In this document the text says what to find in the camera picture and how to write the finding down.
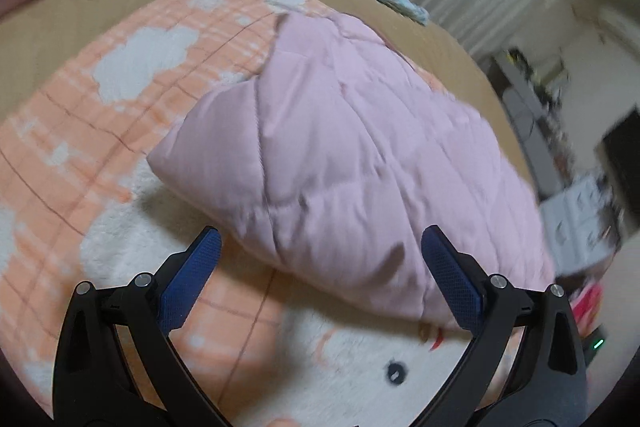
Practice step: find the orange checked cartoon blanket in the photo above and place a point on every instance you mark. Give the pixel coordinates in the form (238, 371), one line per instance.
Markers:
(100, 147)

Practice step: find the desk clutter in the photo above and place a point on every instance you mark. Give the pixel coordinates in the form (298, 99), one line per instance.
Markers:
(550, 119)

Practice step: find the grey desk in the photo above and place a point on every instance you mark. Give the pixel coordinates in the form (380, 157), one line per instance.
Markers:
(520, 107)

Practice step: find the red pink object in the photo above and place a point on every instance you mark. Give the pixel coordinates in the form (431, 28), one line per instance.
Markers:
(587, 302)

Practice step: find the pink quilted blanket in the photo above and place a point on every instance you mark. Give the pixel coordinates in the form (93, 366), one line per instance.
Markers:
(350, 157)

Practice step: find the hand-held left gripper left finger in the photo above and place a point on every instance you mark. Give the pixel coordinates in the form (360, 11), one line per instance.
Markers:
(191, 282)

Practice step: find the black flat screen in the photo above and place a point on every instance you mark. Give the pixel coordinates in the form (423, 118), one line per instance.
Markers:
(622, 157)

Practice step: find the bed with beige sheet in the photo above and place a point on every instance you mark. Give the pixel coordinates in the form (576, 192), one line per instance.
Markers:
(55, 14)

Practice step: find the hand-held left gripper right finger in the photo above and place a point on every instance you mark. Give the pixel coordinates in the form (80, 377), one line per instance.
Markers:
(452, 282)

